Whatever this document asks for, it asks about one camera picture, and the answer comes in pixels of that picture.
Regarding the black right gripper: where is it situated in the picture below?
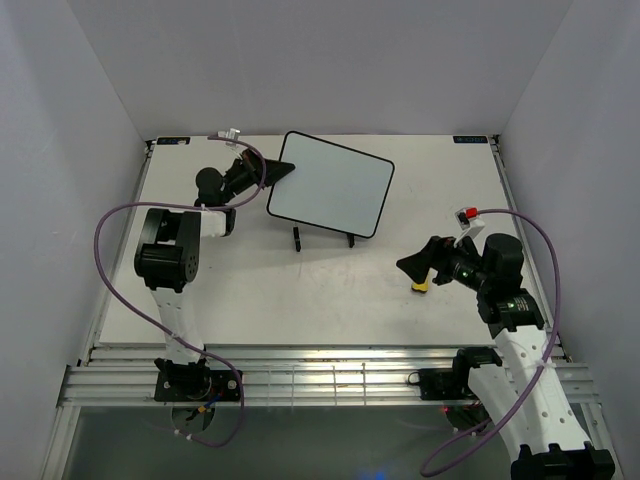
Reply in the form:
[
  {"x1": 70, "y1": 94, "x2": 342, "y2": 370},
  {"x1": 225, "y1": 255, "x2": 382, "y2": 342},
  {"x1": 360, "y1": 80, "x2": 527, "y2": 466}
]
[{"x1": 396, "y1": 231, "x2": 492, "y2": 292}]

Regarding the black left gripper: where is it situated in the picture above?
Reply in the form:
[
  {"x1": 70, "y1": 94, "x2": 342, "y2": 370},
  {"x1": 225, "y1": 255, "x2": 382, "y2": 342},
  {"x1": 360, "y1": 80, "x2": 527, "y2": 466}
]
[{"x1": 222, "y1": 149, "x2": 296, "y2": 204}]

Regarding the yellow bone-shaped eraser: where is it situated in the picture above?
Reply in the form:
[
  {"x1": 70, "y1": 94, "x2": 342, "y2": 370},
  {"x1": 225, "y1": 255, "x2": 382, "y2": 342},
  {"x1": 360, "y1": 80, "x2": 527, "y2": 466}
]
[{"x1": 411, "y1": 281, "x2": 429, "y2": 294}]

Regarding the whiteboard with black frame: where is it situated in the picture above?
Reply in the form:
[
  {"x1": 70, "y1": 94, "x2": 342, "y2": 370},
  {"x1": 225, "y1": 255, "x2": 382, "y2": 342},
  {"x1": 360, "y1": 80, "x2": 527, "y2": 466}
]
[{"x1": 266, "y1": 131, "x2": 395, "y2": 239}]

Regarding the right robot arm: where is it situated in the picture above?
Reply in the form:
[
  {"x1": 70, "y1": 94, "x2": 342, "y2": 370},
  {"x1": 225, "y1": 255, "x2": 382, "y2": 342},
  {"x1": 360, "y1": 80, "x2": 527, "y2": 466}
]
[{"x1": 396, "y1": 233, "x2": 616, "y2": 479}]

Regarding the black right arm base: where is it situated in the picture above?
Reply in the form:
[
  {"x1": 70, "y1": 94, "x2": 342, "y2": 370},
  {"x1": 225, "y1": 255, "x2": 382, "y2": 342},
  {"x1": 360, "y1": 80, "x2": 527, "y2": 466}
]
[{"x1": 407, "y1": 368, "x2": 477, "y2": 401}]

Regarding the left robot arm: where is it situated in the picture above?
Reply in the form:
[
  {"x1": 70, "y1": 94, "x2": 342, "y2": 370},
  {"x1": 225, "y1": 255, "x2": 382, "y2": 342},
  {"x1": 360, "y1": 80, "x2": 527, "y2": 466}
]
[{"x1": 134, "y1": 149, "x2": 295, "y2": 400}]

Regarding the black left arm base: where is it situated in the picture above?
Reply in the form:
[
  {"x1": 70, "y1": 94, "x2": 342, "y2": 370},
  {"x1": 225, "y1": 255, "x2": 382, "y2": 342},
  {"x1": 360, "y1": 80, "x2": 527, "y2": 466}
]
[{"x1": 153, "y1": 366, "x2": 241, "y2": 403}]

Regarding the black whiteboard stand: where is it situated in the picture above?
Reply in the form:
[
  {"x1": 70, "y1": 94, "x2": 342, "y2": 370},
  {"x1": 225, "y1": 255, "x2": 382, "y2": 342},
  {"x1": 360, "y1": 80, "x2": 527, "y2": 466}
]
[{"x1": 292, "y1": 224, "x2": 356, "y2": 253}]

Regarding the left blue table label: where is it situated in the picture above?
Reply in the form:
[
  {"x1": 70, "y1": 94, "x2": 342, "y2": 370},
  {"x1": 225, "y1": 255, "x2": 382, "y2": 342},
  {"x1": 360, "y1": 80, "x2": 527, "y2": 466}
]
[{"x1": 156, "y1": 137, "x2": 191, "y2": 146}]

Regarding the blue table label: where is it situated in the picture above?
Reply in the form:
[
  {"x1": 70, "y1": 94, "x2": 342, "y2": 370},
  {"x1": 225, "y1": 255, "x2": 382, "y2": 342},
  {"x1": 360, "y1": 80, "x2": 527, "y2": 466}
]
[
  {"x1": 156, "y1": 137, "x2": 191, "y2": 146},
  {"x1": 452, "y1": 135, "x2": 489, "y2": 144}
]

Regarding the right blue table label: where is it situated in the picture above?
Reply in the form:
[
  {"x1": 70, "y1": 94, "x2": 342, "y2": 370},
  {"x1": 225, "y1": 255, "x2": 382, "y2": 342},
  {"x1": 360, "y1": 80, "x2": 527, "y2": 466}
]
[{"x1": 452, "y1": 135, "x2": 489, "y2": 144}]

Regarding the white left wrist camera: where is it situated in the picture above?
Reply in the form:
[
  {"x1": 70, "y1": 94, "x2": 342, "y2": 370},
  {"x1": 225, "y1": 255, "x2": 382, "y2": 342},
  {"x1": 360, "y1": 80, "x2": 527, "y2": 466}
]
[{"x1": 217, "y1": 128, "x2": 241, "y2": 149}]

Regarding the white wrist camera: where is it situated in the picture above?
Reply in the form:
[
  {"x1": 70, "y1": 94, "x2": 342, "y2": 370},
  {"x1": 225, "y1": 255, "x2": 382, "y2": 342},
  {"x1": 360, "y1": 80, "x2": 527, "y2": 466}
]
[
  {"x1": 454, "y1": 207, "x2": 486, "y2": 246},
  {"x1": 217, "y1": 128, "x2": 241, "y2": 149}
]

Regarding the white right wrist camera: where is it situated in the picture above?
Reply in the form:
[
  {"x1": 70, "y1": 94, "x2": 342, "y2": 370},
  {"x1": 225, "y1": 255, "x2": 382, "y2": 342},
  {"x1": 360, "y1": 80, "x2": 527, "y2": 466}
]
[{"x1": 454, "y1": 207, "x2": 486, "y2": 246}]

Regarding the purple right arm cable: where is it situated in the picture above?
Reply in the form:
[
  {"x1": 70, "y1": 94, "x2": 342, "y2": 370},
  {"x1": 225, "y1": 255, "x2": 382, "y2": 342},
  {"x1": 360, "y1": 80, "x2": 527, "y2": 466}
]
[{"x1": 419, "y1": 208, "x2": 561, "y2": 477}]

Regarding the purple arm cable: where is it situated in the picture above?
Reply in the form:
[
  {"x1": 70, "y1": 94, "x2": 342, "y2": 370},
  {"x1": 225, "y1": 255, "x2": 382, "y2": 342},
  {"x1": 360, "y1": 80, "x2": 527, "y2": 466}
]
[
  {"x1": 419, "y1": 208, "x2": 561, "y2": 477},
  {"x1": 93, "y1": 134, "x2": 266, "y2": 448}
]

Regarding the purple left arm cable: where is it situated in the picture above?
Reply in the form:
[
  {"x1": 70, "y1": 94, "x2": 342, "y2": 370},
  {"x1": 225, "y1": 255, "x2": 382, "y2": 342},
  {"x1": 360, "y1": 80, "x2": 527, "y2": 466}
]
[{"x1": 93, "y1": 134, "x2": 266, "y2": 448}]

